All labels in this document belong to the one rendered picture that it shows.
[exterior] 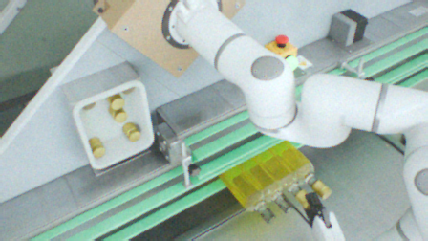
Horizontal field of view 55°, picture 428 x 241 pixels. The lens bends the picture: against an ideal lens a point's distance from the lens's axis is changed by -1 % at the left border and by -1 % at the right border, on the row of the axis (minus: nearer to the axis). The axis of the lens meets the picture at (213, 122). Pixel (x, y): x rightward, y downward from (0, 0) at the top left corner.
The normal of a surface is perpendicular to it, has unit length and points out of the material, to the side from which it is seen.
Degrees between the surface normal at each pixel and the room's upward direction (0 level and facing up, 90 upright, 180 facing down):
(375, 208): 90
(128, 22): 5
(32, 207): 90
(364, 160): 90
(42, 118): 0
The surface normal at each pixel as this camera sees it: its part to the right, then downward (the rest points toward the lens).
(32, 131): 0.54, 0.58
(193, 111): -0.03, -0.72
